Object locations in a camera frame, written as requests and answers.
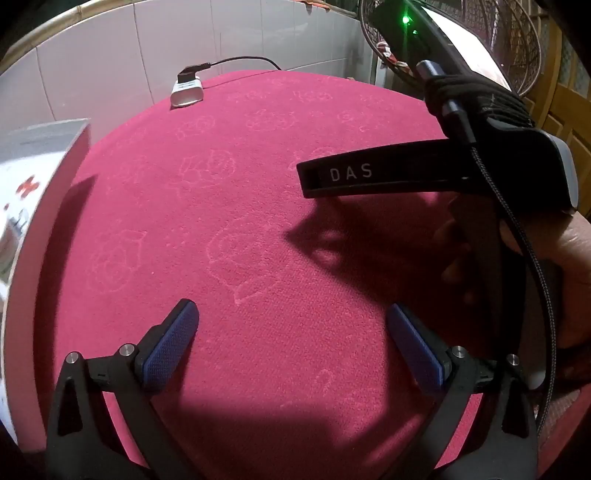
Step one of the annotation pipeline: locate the wooden door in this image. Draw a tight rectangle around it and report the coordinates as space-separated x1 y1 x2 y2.
524 28 591 158

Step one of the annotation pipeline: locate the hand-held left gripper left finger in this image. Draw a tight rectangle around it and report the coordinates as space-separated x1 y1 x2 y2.
44 298 201 480

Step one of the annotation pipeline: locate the white cardboard box tray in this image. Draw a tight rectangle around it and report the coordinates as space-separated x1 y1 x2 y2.
0 117 92 446

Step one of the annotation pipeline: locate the black braided cable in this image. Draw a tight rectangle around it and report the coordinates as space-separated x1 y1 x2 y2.
414 59 561 432

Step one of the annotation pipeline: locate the metal wire fan guard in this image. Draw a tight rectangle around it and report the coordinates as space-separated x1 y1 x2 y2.
360 0 543 93

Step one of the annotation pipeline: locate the white power strip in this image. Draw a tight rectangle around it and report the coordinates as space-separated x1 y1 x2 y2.
169 78 204 110

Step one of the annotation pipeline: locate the person's right hand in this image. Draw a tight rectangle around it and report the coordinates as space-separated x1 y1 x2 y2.
438 213 591 380

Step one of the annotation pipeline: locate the red embossed blanket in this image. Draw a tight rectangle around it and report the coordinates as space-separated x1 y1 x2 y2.
9 69 591 480

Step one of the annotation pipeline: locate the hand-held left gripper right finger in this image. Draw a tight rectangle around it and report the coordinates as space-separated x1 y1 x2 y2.
387 302 541 480

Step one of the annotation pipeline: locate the black power cable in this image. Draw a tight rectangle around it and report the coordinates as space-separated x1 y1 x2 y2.
178 56 283 88

